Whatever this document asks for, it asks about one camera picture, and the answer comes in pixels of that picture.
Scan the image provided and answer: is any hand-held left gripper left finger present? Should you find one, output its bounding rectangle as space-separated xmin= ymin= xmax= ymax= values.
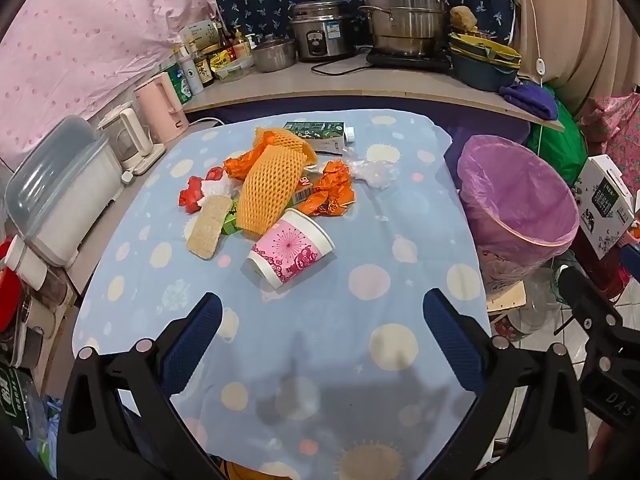
xmin=57 ymin=292 xmax=223 ymax=480

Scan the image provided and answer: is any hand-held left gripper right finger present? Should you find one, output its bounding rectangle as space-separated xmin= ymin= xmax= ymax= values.
xmin=422 ymin=289 xmax=591 ymax=480

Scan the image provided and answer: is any beige cracker bar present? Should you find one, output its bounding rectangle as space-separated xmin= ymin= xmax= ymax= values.
xmin=186 ymin=194 xmax=233 ymax=261

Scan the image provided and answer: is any green snack wrapper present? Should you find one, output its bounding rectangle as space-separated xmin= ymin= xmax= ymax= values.
xmin=220 ymin=210 xmax=246 ymax=237

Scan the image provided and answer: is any trash bin with purple liner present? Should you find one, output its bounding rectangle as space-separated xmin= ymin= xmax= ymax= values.
xmin=457 ymin=135 xmax=581 ymax=293

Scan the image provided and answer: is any pink print paper cup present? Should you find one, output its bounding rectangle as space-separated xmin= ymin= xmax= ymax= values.
xmin=245 ymin=207 xmax=336 ymax=291

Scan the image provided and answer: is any red plastic wrapper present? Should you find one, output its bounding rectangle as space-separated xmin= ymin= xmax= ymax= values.
xmin=179 ymin=166 xmax=226 ymax=216

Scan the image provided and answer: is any white paper tissue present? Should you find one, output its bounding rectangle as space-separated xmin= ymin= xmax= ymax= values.
xmin=197 ymin=179 xmax=236 ymax=208

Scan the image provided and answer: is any large orange foam fruit net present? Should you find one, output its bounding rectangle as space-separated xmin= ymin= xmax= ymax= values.
xmin=236 ymin=144 xmax=308 ymax=238

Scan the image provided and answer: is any orange snack wrapper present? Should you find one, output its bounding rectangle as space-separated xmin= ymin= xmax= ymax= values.
xmin=292 ymin=159 xmax=357 ymax=217
xmin=222 ymin=147 xmax=271 ymax=181

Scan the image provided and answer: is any clear plastic bag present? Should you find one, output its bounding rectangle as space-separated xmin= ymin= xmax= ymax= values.
xmin=347 ymin=157 xmax=401 ymax=191

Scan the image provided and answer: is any small orange foam fruit net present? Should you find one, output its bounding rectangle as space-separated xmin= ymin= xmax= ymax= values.
xmin=252 ymin=126 xmax=318 ymax=166

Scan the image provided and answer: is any white box with green print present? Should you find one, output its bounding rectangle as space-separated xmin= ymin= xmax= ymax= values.
xmin=572 ymin=155 xmax=638 ymax=261

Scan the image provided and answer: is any blue dotted tablecloth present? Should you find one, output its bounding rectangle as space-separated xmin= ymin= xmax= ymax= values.
xmin=70 ymin=109 xmax=493 ymax=480

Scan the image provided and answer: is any pink floral cloth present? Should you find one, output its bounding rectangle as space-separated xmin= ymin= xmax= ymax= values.
xmin=575 ymin=92 xmax=640 ymax=186

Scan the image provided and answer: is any green plastic bag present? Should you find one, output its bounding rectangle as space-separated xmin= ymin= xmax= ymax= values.
xmin=527 ymin=85 xmax=588 ymax=186

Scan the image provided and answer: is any folded purple cloth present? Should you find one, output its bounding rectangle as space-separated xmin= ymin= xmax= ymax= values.
xmin=497 ymin=82 xmax=558 ymax=121

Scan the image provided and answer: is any white jar with red lid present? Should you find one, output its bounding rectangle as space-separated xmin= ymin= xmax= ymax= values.
xmin=0 ymin=235 xmax=48 ymax=291

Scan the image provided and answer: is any green label bottle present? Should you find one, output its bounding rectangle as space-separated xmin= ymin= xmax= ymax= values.
xmin=0 ymin=365 xmax=33 ymax=443

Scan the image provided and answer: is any white container with grey lid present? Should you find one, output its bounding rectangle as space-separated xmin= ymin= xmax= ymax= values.
xmin=4 ymin=115 xmax=123 ymax=268

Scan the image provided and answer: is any dark purple skirt cloth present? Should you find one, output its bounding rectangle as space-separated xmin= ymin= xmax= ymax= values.
xmin=200 ymin=95 xmax=531 ymax=181

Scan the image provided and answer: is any white countertop appliance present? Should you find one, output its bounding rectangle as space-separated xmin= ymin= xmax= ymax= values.
xmin=97 ymin=101 xmax=167 ymax=176

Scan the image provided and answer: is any beige curtain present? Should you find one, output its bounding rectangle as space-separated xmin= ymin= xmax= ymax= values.
xmin=500 ymin=0 xmax=640 ymax=116

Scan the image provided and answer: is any stack of bowls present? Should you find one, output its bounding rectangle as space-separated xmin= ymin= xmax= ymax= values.
xmin=447 ymin=32 xmax=523 ymax=93

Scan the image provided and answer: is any pink electric kettle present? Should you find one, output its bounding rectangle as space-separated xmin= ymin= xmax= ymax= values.
xmin=132 ymin=72 xmax=190 ymax=145

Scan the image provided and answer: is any green tin can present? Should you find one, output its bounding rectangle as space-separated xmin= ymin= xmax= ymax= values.
xmin=162 ymin=62 xmax=193 ymax=106

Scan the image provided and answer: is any white bottle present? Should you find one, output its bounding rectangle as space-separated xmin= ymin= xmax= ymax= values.
xmin=181 ymin=55 xmax=205 ymax=96

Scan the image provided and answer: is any wooden counter board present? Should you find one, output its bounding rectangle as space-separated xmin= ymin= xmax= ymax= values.
xmin=182 ymin=57 xmax=566 ymax=133

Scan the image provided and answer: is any black induction cooker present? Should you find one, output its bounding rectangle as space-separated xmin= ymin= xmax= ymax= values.
xmin=365 ymin=47 xmax=453 ymax=73

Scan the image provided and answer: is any dark sauce bottle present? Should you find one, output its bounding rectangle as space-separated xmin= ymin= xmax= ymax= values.
xmin=192 ymin=50 xmax=216 ymax=86

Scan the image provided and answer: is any clear food container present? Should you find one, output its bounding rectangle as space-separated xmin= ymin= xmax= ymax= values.
xmin=215 ymin=55 xmax=255 ymax=83

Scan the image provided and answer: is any yellow sponge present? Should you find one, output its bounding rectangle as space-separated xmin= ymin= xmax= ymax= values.
xmin=449 ymin=6 xmax=478 ymax=36

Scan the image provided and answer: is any small steel pot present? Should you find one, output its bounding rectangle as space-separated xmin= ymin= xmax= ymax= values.
xmin=250 ymin=34 xmax=298 ymax=73

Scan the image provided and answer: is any yellow sauce bottle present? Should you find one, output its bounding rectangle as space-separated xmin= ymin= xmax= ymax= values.
xmin=232 ymin=27 xmax=252 ymax=58

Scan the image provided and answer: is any tall dark bottle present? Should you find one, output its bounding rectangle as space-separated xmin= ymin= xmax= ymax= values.
xmin=216 ymin=20 xmax=236 ymax=58

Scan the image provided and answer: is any white green packet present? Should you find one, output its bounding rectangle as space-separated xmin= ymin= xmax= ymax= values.
xmin=180 ymin=19 xmax=221 ymax=48

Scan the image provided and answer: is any steel steamer pot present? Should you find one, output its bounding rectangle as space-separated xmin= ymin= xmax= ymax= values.
xmin=357 ymin=0 xmax=461 ymax=58

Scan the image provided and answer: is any steel rice cooker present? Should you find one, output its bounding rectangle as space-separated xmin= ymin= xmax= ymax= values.
xmin=290 ymin=0 xmax=356 ymax=63

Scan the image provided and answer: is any white cord with switch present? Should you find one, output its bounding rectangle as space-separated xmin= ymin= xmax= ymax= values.
xmin=520 ymin=0 xmax=548 ymax=83

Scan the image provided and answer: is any black power cable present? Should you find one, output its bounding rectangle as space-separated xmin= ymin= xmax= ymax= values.
xmin=310 ymin=57 xmax=373 ymax=77

